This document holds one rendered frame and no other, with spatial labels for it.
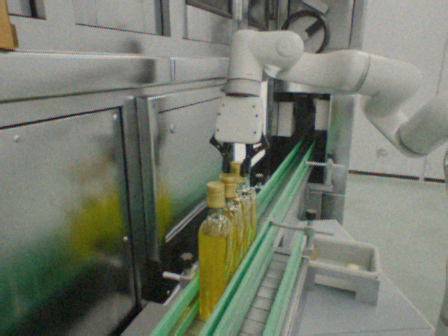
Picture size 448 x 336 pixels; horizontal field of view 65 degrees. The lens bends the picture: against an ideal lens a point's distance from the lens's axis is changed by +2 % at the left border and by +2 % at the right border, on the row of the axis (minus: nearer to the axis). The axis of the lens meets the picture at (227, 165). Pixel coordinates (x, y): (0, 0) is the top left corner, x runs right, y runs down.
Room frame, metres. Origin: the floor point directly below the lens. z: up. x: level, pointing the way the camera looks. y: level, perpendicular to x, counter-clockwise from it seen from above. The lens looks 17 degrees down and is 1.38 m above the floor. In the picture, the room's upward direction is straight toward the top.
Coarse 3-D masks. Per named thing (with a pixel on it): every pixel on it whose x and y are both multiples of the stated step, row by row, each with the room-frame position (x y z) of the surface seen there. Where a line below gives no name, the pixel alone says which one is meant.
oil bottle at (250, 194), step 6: (246, 192) 0.76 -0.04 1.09; (252, 192) 0.76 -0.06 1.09; (252, 198) 0.75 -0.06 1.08; (252, 204) 0.75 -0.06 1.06; (252, 210) 0.75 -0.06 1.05; (252, 216) 0.75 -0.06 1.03; (252, 222) 0.75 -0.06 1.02; (252, 228) 0.75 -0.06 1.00; (252, 234) 0.75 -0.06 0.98; (252, 240) 0.75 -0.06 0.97
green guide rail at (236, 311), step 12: (264, 240) 0.76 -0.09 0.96; (264, 252) 0.73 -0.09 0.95; (252, 264) 0.65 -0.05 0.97; (264, 264) 0.74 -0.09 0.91; (252, 276) 0.63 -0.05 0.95; (240, 288) 0.57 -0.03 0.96; (252, 288) 0.64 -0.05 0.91; (240, 300) 0.56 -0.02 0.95; (228, 312) 0.50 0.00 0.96; (240, 312) 0.57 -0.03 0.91; (228, 324) 0.50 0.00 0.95; (240, 324) 0.56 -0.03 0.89
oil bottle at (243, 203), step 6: (246, 198) 0.72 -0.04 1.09; (234, 204) 0.70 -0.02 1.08; (240, 204) 0.69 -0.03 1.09; (246, 204) 0.71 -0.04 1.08; (246, 210) 0.70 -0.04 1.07; (246, 216) 0.70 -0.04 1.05; (246, 222) 0.70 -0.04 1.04; (246, 228) 0.70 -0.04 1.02; (246, 234) 0.70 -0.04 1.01; (246, 240) 0.70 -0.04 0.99; (246, 246) 0.70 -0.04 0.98; (246, 252) 0.70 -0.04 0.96
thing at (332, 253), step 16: (304, 240) 0.98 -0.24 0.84; (320, 240) 1.00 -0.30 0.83; (336, 240) 0.99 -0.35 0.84; (352, 240) 0.98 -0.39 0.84; (320, 256) 1.00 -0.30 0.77; (336, 256) 0.98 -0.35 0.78; (352, 256) 0.97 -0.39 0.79; (368, 256) 0.95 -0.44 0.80; (352, 272) 0.82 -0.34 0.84; (368, 272) 0.81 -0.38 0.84
